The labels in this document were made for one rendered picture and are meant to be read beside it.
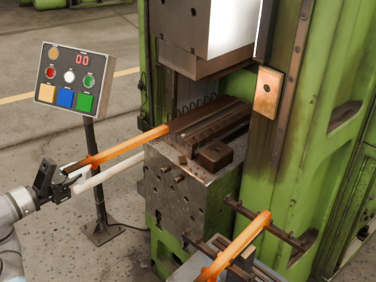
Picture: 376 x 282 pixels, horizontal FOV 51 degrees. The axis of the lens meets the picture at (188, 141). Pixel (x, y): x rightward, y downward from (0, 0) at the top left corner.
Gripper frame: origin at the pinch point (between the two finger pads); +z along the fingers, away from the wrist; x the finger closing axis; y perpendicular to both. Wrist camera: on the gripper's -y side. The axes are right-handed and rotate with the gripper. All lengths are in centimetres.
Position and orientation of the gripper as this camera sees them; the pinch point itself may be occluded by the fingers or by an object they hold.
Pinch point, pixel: (85, 163)
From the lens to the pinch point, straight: 135.1
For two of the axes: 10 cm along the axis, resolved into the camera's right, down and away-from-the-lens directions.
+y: -0.3, 7.9, 6.1
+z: 7.2, -4.0, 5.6
